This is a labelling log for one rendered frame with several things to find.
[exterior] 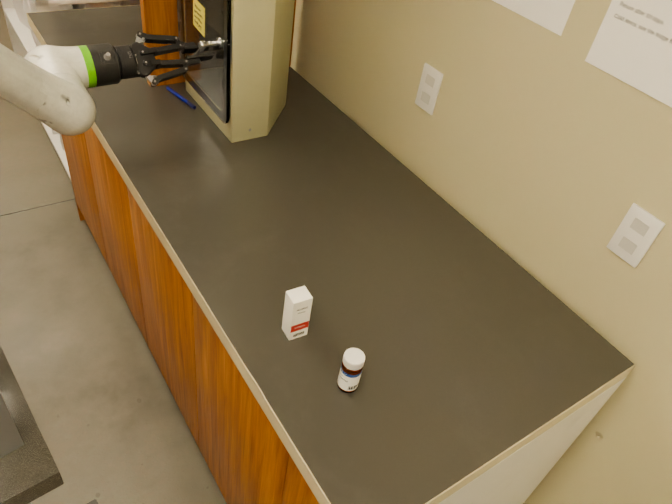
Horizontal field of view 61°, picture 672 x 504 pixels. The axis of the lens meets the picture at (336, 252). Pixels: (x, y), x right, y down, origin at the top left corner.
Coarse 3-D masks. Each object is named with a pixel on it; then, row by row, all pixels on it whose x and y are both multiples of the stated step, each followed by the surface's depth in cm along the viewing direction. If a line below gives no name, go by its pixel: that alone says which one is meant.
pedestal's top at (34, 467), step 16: (0, 352) 97; (0, 368) 95; (0, 384) 93; (16, 384) 93; (16, 400) 91; (16, 416) 89; (32, 416) 89; (32, 432) 87; (32, 448) 86; (48, 448) 86; (0, 464) 83; (16, 464) 84; (32, 464) 84; (48, 464) 84; (0, 480) 82; (16, 480) 82; (32, 480) 82; (48, 480) 83; (0, 496) 80; (16, 496) 81; (32, 496) 83
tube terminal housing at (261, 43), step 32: (256, 0) 133; (288, 0) 147; (256, 32) 138; (288, 32) 156; (256, 64) 144; (288, 64) 165; (192, 96) 170; (256, 96) 150; (224, 128) 156; (256, 128) 156
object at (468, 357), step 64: (128, 128) 153; (192, 128) 158; (320, 128) 167; (192, 192) 137; (256, 192) 140; (320, 192) 144; (384, 192) 148; (192, 256) 121; (256, 256) 123; (320, 256) 126; (384, 256) 129; (448, 256) 132; (256, 320) 110; (320, 320) 112; (384, 320) 115; (448, 320) 117; (512, 320) 120; (576, 320) 122; (256, 384) 100; (320, 384) 101; (384, 384) 103; (448, 384) 105; (512, 384) 107; (576, 384) 109; (320, 448) 92; (384, 448) 94; (448, 448) 95; (512, 448) 98
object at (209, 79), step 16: (192, 0) 146; (208, 0) 138; (224, 0) 131; (192, 16) 149; (208, 16) 141; (224, 16) 133; (192, 32) 152; (208, 32) 143; (224, 32) 136; (224, 48) 138; (208, 64) 149; (224, 64) 141; (192, 80) 163; (208, 80) 152; (224, 80) 144; (208, 96) 156; (224, 96) 146; (224, 112) 149
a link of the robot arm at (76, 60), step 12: (36, 48) 122; (48, 48) 122; (60, 48) 124; (72, 48) 125; (84, 48) 126; (36, 60) 120; (48, 60) 120; (60, 60) 122; (72, 60) 124; (84, 60) 125; (60, 72) 120; (72, 72) 122; (84, 72) 126; (84, 84) 128; (96, 84) 130
